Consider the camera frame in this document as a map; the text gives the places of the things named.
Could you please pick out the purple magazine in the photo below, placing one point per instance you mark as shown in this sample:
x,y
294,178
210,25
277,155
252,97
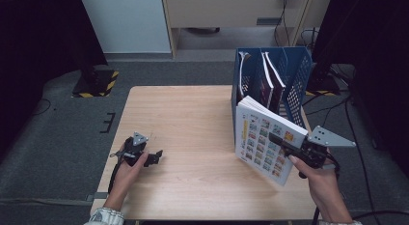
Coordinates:
x,y
265,93
276,96

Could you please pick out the white picture-grid book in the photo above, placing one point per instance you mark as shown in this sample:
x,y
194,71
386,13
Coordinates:
x,y
257,138

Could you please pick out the grey tape piece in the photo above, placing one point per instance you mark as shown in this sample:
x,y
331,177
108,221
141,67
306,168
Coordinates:
x,y
99,195

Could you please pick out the black curtain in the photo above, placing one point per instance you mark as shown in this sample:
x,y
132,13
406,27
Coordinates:
x,y
32,41
379,41

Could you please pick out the beige office desk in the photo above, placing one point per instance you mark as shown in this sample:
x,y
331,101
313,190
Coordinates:
x,y
225,9

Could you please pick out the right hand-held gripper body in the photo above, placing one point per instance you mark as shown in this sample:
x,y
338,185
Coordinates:
x,y
316,154

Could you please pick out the black stand with striped base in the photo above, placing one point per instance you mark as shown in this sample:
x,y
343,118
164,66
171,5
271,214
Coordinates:
x,y
321,85
96,83

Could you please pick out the person's right hand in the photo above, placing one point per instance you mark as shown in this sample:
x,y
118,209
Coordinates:
x,y
323,186

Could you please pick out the black and red magazine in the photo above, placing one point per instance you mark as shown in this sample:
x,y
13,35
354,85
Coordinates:
x,y
240,73

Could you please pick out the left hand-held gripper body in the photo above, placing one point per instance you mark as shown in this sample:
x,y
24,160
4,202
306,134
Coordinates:
x,y
133,152

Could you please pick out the blue file rack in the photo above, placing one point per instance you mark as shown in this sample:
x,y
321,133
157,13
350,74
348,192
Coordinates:
x,y
295,51

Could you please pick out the person's left hand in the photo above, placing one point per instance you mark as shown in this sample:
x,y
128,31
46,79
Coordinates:
x,y
127,180

